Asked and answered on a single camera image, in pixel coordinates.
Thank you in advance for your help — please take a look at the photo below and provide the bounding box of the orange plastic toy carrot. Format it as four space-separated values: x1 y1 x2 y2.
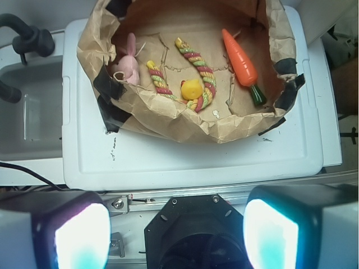
222 29 267 106

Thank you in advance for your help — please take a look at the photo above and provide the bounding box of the pink plush bunny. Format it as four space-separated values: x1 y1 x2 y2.
112 33 140 85

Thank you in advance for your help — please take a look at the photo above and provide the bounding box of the silver corner bracket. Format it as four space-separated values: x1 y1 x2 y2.
107 196 130 217

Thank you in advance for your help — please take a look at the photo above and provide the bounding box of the brown paper bag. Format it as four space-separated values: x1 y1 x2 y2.
77 1 305 143

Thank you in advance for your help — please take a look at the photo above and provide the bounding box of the black cable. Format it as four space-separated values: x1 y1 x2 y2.
0 161 68 192

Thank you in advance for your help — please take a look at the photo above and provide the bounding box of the white plastic cooler lid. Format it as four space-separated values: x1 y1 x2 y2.
62 6 342 191

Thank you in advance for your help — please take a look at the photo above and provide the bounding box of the clear plastic bin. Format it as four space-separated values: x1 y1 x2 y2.
1 56 62 161

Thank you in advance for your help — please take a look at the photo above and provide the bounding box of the multicoloured twisted rope toy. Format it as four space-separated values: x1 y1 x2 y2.
145 37 218 113

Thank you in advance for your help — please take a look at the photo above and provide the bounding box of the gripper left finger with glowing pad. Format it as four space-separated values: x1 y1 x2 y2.
1 191 111 268

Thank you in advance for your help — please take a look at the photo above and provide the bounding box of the black octagonal mount plate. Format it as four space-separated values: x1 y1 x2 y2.
144 194 250 268

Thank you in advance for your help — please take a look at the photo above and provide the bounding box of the yellow rubber duck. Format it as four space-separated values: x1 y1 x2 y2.
181 79 203 100

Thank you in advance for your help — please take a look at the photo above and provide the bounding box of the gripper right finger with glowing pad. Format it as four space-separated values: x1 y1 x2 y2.
243 184 358 268

